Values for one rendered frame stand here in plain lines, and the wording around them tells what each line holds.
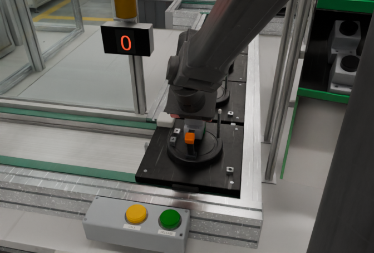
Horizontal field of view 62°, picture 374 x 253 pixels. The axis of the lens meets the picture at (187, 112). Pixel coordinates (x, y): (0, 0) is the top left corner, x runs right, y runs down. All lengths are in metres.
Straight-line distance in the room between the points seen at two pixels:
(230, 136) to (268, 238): 0.26
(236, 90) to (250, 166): 0.34
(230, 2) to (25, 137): 0.83
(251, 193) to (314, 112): 0.23
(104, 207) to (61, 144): 0.32
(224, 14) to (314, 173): 0.48
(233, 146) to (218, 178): 0.12
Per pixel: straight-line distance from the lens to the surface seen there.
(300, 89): 0.61
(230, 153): 0.79
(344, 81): 0.60
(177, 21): 1.90
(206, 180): 0.72
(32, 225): 0.86
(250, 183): 0.75
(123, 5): 0.77
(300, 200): 0.88
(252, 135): 0.89
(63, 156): 0.92
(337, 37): 0.65
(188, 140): 0.67
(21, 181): 0.82
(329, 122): 0.75
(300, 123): 0.74
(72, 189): 0.76
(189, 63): 0.43
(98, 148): 0.92
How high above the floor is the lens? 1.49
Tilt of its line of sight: 34 degrees down
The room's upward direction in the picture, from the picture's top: straight up
